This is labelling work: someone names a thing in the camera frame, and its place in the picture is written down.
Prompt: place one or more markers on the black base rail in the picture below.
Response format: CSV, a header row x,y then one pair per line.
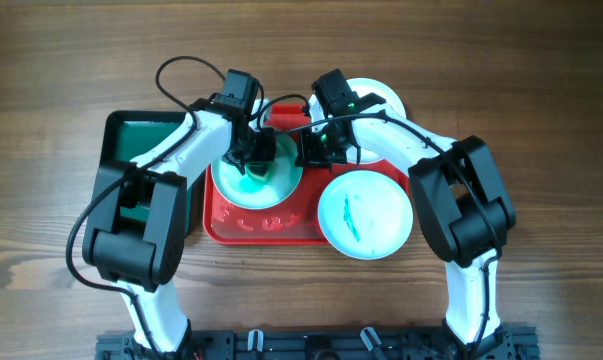
x,y
408,344

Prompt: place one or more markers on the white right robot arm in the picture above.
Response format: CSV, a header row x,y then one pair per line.
x,y
456,194

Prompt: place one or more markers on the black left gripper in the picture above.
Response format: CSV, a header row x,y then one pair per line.
x,y
267,152

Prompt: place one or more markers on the white plate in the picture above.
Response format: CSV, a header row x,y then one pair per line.
x,y
362,87
365,215
251,192

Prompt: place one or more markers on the red plastic tray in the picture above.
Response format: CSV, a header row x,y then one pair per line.
x,y
292,222

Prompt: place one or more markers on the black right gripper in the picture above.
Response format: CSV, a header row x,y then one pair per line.
x,y
310,157

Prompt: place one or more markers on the green sponge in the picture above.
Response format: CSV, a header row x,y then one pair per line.
x,y
259,171

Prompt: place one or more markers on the black tub with green water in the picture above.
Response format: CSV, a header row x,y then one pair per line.
x,y
130,133

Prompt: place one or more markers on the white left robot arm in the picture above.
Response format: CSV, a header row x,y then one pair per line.
x,y
149,175

